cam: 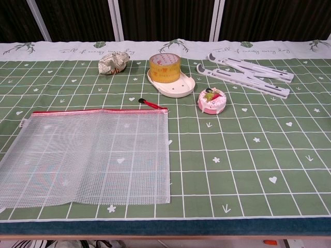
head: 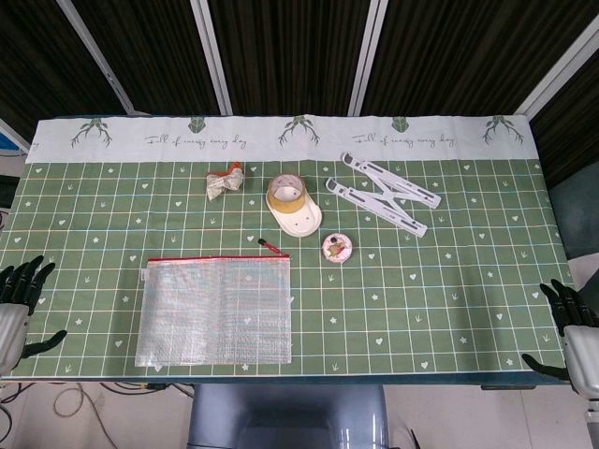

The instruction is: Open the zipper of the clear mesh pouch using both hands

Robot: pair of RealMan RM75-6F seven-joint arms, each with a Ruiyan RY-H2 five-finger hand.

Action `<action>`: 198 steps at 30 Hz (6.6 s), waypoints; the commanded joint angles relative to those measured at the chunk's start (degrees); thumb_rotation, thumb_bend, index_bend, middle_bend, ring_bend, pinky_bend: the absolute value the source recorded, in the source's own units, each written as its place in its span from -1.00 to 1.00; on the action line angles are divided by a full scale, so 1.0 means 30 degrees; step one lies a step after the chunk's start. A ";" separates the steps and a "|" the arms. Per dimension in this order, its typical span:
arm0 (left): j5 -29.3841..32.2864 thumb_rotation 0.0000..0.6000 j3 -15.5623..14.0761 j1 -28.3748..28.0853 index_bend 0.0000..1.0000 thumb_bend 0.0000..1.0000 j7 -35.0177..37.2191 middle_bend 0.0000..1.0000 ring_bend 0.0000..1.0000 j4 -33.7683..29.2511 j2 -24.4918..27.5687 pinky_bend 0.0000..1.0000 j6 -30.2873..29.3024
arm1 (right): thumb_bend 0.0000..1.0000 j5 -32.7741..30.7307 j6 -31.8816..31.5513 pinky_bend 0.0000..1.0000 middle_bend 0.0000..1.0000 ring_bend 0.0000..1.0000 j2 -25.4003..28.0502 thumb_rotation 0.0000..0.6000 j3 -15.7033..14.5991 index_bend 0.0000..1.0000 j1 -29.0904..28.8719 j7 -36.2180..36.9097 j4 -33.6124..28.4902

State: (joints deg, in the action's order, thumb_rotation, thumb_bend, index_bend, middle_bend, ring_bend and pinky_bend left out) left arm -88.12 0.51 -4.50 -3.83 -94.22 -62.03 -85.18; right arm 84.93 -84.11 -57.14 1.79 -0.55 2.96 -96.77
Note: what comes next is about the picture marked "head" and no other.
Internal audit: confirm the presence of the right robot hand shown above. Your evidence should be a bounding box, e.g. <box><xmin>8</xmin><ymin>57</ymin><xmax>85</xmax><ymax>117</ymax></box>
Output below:
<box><xmin>521</xmin><ymin>279</ymin><xmax>599</xmax><ymax>398</ymax></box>

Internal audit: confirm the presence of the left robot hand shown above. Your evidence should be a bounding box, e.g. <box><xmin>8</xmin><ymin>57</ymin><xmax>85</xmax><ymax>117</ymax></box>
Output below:
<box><xmin>0</xmin><ymin>254</ymin><xmax>68</xmax><ymax>375</ymax></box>

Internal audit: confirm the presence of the clear zipper mesh pouch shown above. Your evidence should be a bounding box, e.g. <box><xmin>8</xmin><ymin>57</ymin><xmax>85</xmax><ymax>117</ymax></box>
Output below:
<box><xmin>134</xmin><ymin>238</ymin><xmax>295</xmax><ymax>369</ymax></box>

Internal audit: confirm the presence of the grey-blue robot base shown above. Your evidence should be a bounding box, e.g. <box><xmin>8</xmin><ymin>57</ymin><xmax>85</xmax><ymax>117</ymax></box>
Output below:
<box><xmin>186</xmin><ymin>383</ymin><xmax>389</xmax><ymax>449</ymax></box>

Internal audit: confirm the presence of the green checked tablecloth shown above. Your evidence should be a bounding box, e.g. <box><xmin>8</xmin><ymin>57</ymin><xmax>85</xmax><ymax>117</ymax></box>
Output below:
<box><xmin>0</xmin><ymin>114</ymin><xmax>586</xmax><ymax>379</ymax></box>

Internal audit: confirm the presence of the blue panel edge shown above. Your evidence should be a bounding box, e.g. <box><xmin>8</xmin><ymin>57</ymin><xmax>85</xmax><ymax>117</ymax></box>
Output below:
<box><xmin>0</xmin><ymin>119</ymin><xmax>29</xmax><ymax>155</ymax></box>

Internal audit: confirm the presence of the white folding laptop stand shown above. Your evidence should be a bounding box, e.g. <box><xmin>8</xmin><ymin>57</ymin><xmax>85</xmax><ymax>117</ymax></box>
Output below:
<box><xmin>326</xmin><ymin>151</ymin><xmax>443</xmax><ymax>239</ymax></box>

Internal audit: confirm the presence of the crumpled paper wrapper ball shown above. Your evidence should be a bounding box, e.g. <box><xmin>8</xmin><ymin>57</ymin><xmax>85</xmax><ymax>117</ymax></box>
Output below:
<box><xmin>205</xmin><ymin>161</ymin><xmax>246</xmax><ymax>203</ymax></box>

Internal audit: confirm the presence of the small round pink tin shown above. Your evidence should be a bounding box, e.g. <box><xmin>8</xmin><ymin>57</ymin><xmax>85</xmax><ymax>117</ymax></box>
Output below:
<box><xmin>320</xmin><ymin>232</ymin><xmax>355</xmax><ymax>266</ymax></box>

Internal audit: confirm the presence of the yellow packing tape roll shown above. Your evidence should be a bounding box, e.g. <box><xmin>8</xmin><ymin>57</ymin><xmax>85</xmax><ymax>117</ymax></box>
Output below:
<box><xmin>266</xmin><ymin>172</ymin><xmax>308</xmax><ymax>214</ymax></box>

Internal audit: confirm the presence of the floor cables bundle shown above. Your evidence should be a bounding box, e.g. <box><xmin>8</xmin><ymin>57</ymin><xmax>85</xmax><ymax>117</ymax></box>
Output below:
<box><xmin>0</xmin><ymin>381</ymin><xmax>196</xmax><ymax>449</ymax></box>

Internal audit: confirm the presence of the white partition post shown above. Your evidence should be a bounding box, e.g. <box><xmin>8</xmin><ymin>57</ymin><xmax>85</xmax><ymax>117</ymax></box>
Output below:
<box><xmin>55</xmin><ymin>0</ymin><xmax>138</xmax><ymax>114</ymax></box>
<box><xmin>348</xmin><ymin>0</ymin><xmax>390</xmax><ymax>116</ymax></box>
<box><xmin>189</xmin><ymin>0</ymin><xmax>233</xmax><ymax>116</ymax></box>
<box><xmin>519</xmin><ymin>13</ymin><xmax>599</xmax><ymax>118</ymax></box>

